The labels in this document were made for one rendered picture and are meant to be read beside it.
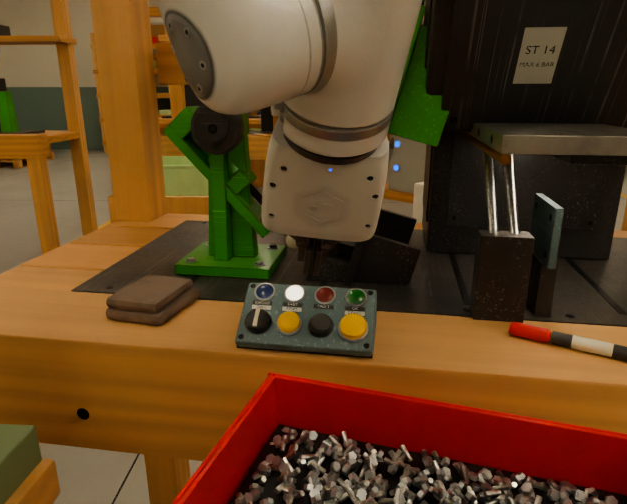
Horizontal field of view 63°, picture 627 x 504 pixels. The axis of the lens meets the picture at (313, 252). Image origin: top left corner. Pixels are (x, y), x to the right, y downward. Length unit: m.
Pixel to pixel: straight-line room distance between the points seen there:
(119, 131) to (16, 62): 11.25
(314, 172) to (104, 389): 0.39
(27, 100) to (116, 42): 11.19
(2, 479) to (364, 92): 0.41
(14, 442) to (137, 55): 0.89
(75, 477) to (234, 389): 1.37
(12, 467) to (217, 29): 0.39
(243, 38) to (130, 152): 0.98
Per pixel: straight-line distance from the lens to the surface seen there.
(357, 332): 0.54
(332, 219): 0.43
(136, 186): 1.24
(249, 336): 0.56
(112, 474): 1.89
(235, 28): 0.27
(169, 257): 0.90
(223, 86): 0.28
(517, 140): 0.54
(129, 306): 0.66
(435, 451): 0.47
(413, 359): 0.56
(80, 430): 0.71
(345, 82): 0.32
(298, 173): 0.40
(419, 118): 0.72
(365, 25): 0.31
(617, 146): 0.57
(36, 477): 0.54
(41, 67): 12.22
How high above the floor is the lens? 1.17
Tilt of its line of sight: 18 degrees down
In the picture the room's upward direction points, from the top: straight up
